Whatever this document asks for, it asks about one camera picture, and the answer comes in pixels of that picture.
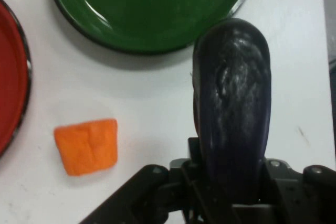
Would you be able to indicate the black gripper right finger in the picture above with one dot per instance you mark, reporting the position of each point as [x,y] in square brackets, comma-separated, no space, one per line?
[302,195]

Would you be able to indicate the green enamel plate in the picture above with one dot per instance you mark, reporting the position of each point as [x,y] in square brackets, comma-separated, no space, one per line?
[147,11]

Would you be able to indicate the orange carrot chunk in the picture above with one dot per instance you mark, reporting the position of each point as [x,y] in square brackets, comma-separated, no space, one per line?
[88,146]

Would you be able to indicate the red enamel plate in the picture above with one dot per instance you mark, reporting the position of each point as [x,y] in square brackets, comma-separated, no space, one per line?
[11,77]

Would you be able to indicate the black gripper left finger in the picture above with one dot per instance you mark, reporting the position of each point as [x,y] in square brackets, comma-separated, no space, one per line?
[147,192]

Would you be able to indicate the dark purple eggplant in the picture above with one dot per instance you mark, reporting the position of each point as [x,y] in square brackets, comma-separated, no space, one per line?
[233,119]

